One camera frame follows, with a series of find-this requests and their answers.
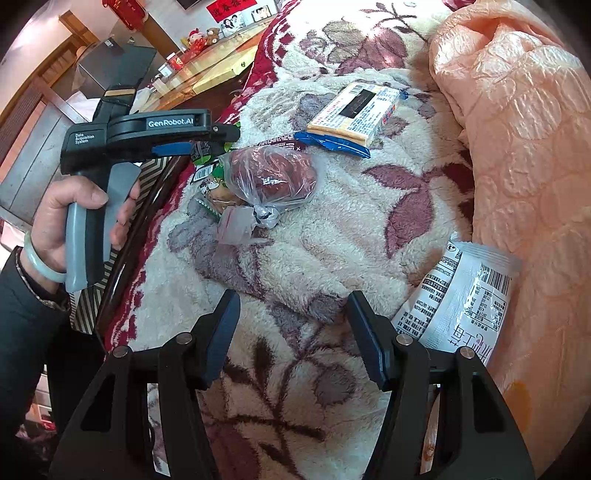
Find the brown teddy bear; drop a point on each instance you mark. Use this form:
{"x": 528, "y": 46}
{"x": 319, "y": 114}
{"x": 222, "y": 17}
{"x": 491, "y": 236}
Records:
{"x": 213, "y": 37}

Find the wooden coffee table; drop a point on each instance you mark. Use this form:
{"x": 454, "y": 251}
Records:
{"x": 203, "y": 76}

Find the black green snack packet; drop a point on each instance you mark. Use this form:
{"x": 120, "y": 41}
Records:
{"x": 205, "y": 154}

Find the red tin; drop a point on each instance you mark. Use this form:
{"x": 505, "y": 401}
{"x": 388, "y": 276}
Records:
{"x": 174, "y": 61}

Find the wooden chair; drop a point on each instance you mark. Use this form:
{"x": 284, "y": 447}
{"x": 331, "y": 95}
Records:
{"x": 41, "y": 152}

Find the red plush doll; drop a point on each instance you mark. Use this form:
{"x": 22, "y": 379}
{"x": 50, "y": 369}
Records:
{"x": 197, "y": 39}

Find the white strawberry snack packet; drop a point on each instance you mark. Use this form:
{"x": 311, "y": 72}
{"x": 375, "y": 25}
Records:
{"x": 461, "y": 304}

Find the wide photo frame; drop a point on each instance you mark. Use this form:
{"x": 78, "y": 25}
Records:
{"x": 233, "y": 25}

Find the small photo frame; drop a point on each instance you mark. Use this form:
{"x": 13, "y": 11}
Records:
{"x": 261, "y": 14}

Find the green cracker packet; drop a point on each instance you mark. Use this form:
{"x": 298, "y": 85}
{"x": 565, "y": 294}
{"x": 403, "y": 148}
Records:
{"x": 217, "y": 194}

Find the yellow blue cracker packet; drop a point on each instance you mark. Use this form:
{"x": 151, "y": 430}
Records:
{"x": 355, "y": 115}

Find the floral fleece blanket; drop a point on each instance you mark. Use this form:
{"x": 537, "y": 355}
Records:
{"x": 323, "y": 230}

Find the peach quilt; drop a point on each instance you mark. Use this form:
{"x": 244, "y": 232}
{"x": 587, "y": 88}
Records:
{"x": 531, "y": 138}

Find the striped cardboard box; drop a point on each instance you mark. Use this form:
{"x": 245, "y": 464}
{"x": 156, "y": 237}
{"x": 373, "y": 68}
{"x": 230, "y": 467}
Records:
{"x": 90, "y": 304}

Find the red banner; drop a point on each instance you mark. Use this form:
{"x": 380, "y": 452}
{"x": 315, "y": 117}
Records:
{"x": 228, "y": 8}

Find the person's left forearm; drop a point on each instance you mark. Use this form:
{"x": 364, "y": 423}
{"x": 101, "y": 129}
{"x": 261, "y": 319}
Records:
{"x": 27, "y": 350}

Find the clear bag of red dates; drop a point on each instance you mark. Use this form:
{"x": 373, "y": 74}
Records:
{"x": 272, "y": 180}

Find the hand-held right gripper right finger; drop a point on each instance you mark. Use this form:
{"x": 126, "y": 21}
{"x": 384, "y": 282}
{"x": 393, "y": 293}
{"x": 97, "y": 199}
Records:
{"x": 369, "y": 341}

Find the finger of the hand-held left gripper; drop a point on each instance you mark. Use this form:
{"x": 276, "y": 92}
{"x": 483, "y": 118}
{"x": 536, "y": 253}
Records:
{"x": 173, "y": 148}
{"x": 226, "y": 133}

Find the person's left hand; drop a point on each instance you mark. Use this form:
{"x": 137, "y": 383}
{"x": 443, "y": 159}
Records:
{"x": 48, "y": 221}

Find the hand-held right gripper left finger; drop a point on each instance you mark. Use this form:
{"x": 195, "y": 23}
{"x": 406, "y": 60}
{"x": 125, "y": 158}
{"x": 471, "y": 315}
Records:
{"x": 221, "y": 341}

